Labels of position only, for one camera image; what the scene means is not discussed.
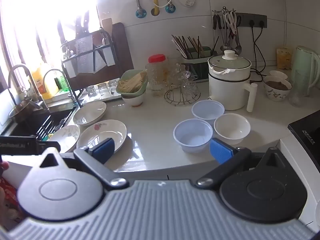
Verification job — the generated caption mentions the black power cable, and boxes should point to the black power cable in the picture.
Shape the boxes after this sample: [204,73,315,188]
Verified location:
[250,26,267,76]

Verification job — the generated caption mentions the glass pot lid white knob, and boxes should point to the glass pot lid white knob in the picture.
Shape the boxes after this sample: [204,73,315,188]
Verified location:
[208,50,252,71]

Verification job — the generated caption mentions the dark wooden cutting board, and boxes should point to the dark wooden cutting board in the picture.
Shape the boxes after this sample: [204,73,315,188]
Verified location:
[100,22,135,77]

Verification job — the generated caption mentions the dry noodles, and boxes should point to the dry noodles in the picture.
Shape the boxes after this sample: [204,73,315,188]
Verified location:
[117,71,147,93]

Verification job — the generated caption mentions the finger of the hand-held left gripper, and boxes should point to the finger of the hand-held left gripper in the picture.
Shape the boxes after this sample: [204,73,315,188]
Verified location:
[37,141,61,153]

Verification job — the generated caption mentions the pale blue plastic bowl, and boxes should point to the pale blue plastic bowl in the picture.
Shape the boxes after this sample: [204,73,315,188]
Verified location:
[173,119,213,153]
[192,99,225,120]

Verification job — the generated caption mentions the white steamer cloth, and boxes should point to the white steamer cloth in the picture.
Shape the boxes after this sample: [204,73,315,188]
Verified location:
[211,67,232,76]

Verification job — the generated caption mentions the white ceramic bowl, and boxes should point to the white ceramic bowl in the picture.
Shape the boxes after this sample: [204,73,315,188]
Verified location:
[214,113,251,141]

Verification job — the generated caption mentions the round wire rack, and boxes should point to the round wire rack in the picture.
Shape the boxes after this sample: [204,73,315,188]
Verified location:
[164,85,201,106]

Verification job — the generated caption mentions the green chopstick holder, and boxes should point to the green chopstick holder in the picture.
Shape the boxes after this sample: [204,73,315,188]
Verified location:
[181,46,213,83]

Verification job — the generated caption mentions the clear glass cup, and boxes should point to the clear glass cup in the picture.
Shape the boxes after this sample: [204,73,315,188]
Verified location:
[289,90,307,108]

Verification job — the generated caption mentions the patterned glass cup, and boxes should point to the patterned glass cup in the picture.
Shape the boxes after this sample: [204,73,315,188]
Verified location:
[179,71,200,97]
[166,56,184,85]

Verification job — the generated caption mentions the wooden spatula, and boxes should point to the wooden spatula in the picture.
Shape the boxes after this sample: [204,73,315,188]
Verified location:
[101,17,113,33]

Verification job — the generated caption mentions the white kitchen scissors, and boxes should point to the white kitchen scissors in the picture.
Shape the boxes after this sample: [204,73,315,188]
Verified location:
[225,11,238,35]

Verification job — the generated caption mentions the small white bowl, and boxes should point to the small white bowl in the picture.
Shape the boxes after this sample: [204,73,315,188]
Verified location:
[269,70,288,80]

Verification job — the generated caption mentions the white electric cooking pot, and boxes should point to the white electric cooking pot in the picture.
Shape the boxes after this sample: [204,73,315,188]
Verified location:
[207,62,258,112]

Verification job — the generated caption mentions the black induction cooktop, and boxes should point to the black induction cooktop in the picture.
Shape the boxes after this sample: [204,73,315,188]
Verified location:
[287,110,320,153]

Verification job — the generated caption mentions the hanging utensil rack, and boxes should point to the hanging utensil rack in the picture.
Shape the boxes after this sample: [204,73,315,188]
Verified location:
[212,6,242,55]

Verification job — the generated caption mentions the red patterned clothing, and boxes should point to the red patterned clothing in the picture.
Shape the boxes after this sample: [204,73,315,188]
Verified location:
[0,177,23,222]

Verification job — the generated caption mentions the red lid plastic jar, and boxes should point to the red lid plastic jar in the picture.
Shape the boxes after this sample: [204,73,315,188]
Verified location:
[146,62,167,97]

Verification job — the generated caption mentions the steel pot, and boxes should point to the steel pot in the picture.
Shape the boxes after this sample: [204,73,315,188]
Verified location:
[9,97,43,124]

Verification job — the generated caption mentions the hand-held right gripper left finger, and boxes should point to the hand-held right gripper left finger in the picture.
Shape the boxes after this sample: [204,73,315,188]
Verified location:
[37,137,129,190]

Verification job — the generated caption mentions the pale green electric kettle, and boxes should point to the pale green electric kettle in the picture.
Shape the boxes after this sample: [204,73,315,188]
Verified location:
[290,45,320,98]

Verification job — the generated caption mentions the orange dish soap bottle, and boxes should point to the orange dish soap bottle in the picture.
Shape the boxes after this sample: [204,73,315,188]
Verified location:
[31,64,59,100]

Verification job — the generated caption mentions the white deep plate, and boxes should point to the white deep plate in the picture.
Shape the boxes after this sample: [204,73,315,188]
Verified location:
[73,102,107,127]

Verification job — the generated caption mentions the white bowl with floral print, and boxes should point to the white bowl with floral print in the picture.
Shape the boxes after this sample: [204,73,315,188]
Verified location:
[263,75,292,102]

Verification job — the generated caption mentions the white plate with pink flower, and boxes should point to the white plate with pink flower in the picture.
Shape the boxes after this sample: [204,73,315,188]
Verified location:
[76,119,127,155]

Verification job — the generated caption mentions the white plate with leaf pattern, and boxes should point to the white plate with leaf pattern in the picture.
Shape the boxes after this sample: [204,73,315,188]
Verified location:
[47,125,81,153]

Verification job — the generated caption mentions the black kitchen sink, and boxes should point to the black kitchen sink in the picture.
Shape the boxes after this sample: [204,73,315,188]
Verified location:
[7,105,78,141]

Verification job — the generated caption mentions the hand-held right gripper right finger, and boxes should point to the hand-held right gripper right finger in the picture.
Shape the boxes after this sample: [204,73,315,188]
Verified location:
[196,138,288,188]

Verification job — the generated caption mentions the dark wall power strip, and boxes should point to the dark wall power strip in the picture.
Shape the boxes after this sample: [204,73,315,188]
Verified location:
[235,12,267,28]

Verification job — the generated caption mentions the short steel faucet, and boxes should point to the short steel faucet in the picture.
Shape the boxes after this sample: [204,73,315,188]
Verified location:
[43,69,76,103]

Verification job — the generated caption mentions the green bowl with noodles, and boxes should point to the green bowl with noodles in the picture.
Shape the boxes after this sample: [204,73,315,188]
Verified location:
[116,69,148,98]

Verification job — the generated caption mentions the white bowl with orange base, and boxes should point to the white bowl with orange base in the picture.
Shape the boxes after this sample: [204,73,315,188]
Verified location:
[122,91,146,107]

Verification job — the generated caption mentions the steel cleaver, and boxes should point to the steel cleaver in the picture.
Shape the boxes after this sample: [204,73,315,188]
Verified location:
[75,36,94,74]

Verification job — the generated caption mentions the tall steel faucet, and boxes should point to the tall steel faucet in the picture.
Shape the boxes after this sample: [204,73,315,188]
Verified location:
[8,64,42,107]

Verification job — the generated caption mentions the yellow packet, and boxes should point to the yellow packet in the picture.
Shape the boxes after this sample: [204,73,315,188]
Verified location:
[276,46,293,70]

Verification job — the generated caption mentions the green bottle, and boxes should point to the green bottle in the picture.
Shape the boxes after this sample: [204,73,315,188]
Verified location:
[54,76,68,92]

